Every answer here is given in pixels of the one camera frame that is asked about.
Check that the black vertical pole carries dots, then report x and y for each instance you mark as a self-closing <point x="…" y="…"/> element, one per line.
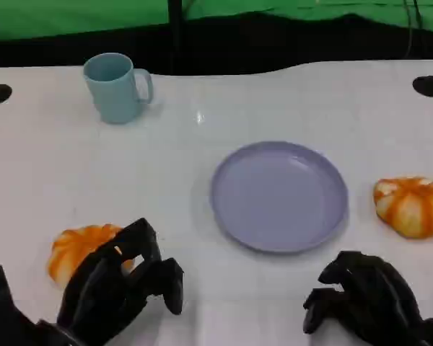
<point x="175" y="36"/>

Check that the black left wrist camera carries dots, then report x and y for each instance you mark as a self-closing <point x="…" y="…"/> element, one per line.
<point x="1" y="310"/>

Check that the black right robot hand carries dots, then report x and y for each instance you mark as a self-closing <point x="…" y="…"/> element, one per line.
<point x="375" y="299"/>

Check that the green cloth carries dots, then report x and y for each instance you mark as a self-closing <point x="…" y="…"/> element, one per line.
<point x="75" y="18"/>

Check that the pale green mug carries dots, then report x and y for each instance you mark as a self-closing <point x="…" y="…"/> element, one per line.
<point x="112" y="97"/>

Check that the black cloth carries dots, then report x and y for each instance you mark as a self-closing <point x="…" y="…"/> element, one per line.
<point x="274" y="43"/>

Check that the orange white toy bread roll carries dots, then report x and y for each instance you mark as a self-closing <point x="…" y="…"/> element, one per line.
<point x="68" y="252"/>
<point x="411" y="209"/>

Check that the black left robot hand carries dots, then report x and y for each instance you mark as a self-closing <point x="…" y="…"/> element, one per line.
<point x="101" y="288"/>

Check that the lilac plate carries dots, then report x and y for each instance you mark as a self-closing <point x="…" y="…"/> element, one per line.
<point x="274" y="198"/>

